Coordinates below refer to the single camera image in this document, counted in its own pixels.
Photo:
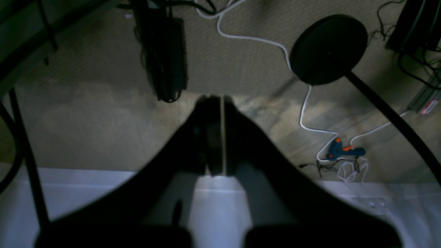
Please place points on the black table leg frame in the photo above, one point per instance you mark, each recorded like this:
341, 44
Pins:
23, 153

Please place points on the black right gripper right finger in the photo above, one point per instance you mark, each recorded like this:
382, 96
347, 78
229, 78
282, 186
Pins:
287, 209

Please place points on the black equipment with cables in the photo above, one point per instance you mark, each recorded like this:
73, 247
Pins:
416, 31

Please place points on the blue orange glue gun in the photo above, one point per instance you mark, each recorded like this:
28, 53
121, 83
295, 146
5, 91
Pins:
336, 150

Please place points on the black power adapter box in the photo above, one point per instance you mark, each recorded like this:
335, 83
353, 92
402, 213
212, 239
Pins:
162, 41

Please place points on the black round lamp base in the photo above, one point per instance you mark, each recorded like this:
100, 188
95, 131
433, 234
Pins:
327, 49

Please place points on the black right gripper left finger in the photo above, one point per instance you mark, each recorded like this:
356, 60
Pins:
116, 220

